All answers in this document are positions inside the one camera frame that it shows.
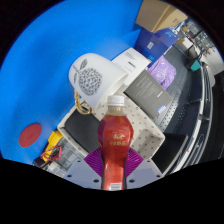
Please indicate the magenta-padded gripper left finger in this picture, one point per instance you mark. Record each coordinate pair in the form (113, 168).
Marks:
(82, 171)

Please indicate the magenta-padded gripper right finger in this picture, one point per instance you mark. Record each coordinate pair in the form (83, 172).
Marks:
(145, 171)

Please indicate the red drink bottle white cap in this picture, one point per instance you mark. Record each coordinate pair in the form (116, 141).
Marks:
(115, 140)

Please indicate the grey small-parts drawer cabinet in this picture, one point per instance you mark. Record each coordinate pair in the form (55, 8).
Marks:
(71, 154)

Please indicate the black shelf unit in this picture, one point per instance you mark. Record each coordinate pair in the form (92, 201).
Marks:
(170, 150)

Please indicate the white polka-dot bin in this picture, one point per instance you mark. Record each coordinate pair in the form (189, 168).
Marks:
(146, 133)

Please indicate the yellow multimeter red leads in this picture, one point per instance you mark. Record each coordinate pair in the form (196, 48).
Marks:
(54, 140)

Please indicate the black pouch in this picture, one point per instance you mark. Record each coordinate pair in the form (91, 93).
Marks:
(83, 128)

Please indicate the flat round red coaster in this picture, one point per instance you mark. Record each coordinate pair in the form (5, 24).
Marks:
(30, 135)

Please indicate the dark grey flat box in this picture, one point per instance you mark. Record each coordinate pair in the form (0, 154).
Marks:
(148, 93)

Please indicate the purple plastic bag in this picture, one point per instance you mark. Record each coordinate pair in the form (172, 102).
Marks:
(162, 71)

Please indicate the white box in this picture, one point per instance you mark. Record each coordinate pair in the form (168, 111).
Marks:
(131, 65)

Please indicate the teal object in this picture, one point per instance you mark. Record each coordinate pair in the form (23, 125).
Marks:
(196, 65)

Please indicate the blue box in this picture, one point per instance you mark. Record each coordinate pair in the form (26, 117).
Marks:
(155, 45)

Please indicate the brown cardboard box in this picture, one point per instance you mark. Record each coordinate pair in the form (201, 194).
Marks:
(160, 15)

